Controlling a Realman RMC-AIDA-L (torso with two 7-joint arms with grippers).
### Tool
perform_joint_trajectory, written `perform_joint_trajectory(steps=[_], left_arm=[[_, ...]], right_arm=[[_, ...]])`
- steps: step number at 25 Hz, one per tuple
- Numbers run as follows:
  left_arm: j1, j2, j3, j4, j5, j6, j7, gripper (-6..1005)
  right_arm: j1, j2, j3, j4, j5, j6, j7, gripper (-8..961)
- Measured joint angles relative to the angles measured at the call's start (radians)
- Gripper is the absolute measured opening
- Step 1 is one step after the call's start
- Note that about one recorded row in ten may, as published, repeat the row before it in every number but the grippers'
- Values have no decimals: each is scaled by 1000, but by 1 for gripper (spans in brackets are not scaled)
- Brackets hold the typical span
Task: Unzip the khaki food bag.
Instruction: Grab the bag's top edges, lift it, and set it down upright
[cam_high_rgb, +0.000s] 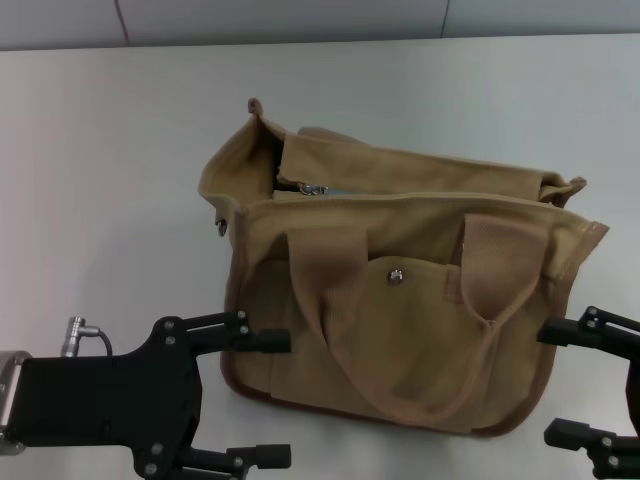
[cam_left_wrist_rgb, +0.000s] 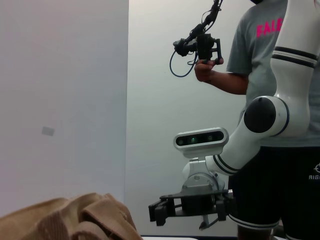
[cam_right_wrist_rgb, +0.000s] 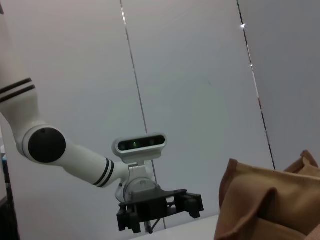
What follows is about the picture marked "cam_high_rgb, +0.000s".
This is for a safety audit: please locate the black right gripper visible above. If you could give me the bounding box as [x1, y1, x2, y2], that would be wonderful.
[536, 305, 640, 480]

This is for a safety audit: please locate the left gripper cable with plug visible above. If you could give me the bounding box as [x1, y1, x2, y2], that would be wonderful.
[66, 315, 114, 358]

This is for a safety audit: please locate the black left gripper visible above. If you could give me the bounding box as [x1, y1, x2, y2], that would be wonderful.
[13, 309, 293, 477]

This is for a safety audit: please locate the khaki canvas food bag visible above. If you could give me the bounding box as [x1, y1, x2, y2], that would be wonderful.
[197, 97, 611, 441]

